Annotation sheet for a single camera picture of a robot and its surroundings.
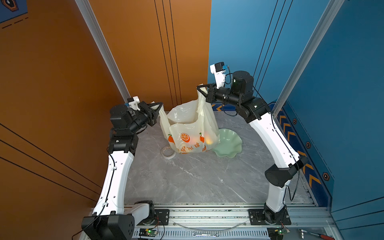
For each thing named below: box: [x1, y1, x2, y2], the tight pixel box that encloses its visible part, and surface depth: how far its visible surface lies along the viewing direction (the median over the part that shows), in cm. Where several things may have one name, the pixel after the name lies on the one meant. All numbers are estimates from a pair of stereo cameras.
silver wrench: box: [192, 232, 220, 238], surface depth 71 cm
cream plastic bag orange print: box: [159, 88, 221, 154], surface depth 73 cm
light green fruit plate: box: [210, 128, 243, 158], surface depth 101 cm
